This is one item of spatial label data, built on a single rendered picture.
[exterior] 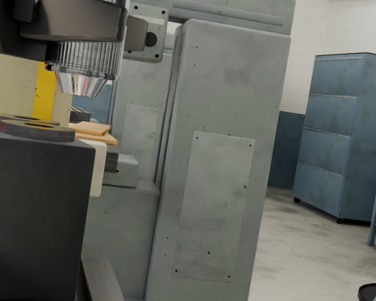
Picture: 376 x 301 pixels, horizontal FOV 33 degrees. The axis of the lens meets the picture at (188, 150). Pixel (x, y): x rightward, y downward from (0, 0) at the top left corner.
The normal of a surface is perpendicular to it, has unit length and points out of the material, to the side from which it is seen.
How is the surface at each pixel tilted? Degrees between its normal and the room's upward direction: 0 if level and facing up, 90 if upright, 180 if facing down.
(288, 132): 90
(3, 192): 90
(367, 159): 90
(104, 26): 90
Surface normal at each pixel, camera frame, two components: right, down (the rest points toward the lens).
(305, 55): 0.22, 0.11
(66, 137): 0.82, 0.18
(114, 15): -0.15, 0.06
